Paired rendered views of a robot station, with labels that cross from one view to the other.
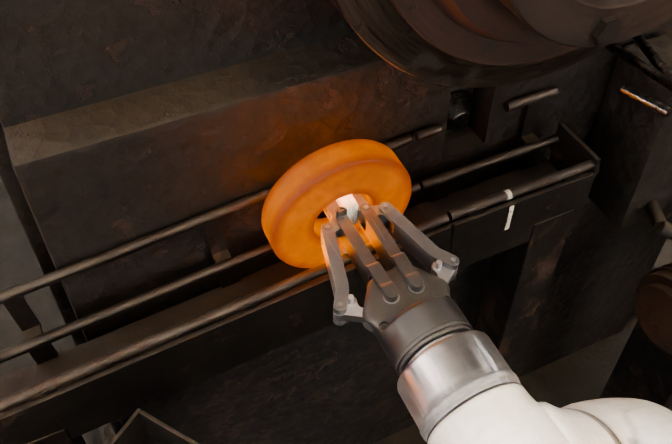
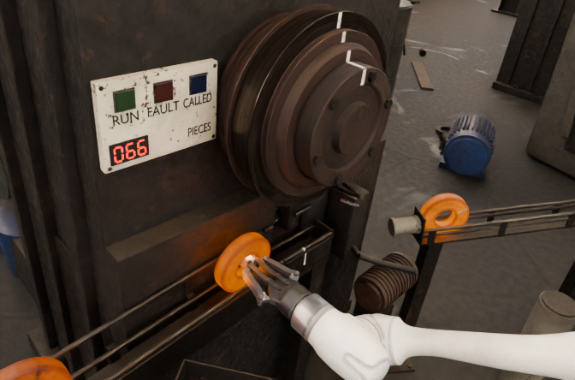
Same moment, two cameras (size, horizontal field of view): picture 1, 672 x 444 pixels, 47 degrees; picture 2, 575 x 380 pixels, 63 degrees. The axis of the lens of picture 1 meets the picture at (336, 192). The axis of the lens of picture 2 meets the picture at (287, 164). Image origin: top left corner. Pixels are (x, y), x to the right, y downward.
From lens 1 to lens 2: 0.46 m
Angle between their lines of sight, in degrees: 24
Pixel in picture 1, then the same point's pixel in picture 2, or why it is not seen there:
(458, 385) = (316, 311)
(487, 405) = (328, 316)
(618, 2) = (340, 169)
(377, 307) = (275, 294)
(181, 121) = (181, 234)
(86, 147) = (145, 250)
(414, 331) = (293, 298)
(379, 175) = (260, 245)
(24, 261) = (11, 353)
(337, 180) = (246, 249)
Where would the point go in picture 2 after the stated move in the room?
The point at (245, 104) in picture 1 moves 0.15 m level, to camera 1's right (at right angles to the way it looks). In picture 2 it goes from (204, 224) to (265, 216)
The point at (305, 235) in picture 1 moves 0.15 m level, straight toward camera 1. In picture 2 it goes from (234, 276) to (255, 323)
